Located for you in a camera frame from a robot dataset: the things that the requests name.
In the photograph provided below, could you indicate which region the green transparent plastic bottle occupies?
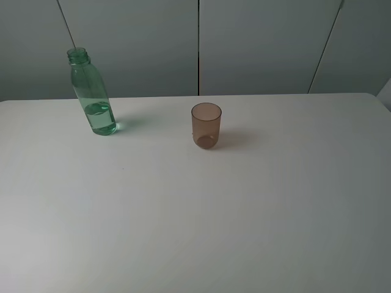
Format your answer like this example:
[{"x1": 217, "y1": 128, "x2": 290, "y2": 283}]
[{"x1": 67, "y1": 48, "x2": 117, "y2": 136}]

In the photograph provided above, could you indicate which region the pink translucent plastic cup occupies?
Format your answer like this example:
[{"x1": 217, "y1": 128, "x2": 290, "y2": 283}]
[{"x1": 191, "y1": 103, "x2": 222, "y2": 150}]

